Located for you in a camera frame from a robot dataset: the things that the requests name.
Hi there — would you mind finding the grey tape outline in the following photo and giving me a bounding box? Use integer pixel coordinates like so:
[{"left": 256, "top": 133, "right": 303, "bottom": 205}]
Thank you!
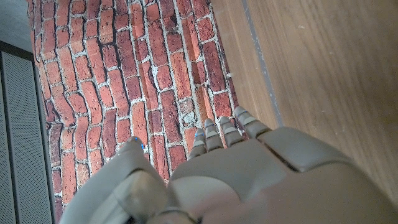
[{"left": 241, "top": 0, "right": 284, "bottom": 128}]

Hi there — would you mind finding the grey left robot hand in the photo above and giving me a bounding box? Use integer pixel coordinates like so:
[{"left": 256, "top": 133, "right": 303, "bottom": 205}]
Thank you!
[{"left": 58, "top": 106, "right": 398, "bottom": 224}]

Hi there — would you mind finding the red brick printed backdrop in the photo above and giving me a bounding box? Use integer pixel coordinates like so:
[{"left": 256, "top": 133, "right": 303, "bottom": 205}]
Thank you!
[{"left": 26, "top": 0, "right": 240, "bottom": 224}]

